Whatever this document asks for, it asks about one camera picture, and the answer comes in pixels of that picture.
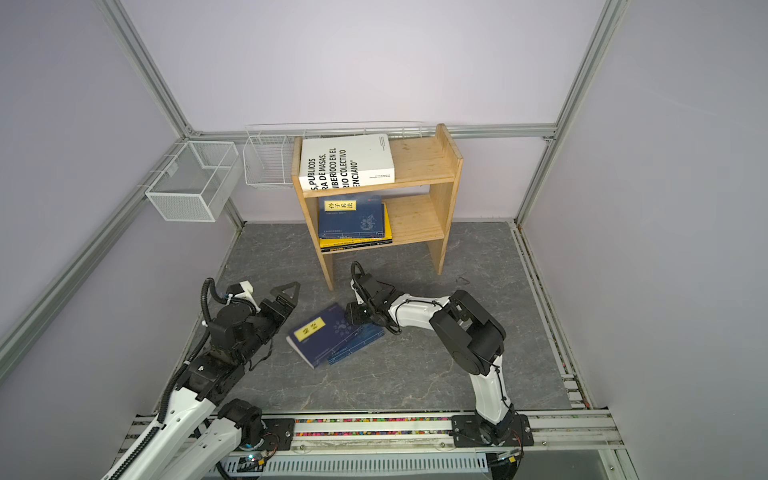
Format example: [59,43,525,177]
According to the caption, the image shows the white mesh basket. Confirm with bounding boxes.
[145,140,243,223]

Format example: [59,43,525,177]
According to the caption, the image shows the blue book with barcode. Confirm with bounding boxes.
[318,195,385,239]

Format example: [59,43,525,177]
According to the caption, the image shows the wooden two-tier shelf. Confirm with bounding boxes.
[291,123,464,292]

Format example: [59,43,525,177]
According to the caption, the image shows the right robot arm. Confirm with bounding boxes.
[346,272,516,445]

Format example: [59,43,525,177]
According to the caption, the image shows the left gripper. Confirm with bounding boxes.
[237,282,301,365]

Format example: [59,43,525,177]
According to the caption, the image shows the white book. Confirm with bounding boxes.
[298,134,395,191]

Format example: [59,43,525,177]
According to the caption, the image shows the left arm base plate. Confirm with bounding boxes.
[232,417,296,453]

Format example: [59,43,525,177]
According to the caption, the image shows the aluminium front rail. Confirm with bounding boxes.
[107,407,637,480]

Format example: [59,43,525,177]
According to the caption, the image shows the blue book with yellow label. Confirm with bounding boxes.
[286,303,360,369]

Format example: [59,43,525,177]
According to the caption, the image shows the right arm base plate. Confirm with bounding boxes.
[449,413,535,448]

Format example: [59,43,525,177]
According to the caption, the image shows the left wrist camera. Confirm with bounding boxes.
[225,281,258,311]

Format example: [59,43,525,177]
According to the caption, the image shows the white wire rack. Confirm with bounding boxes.
[242,121,428,188]

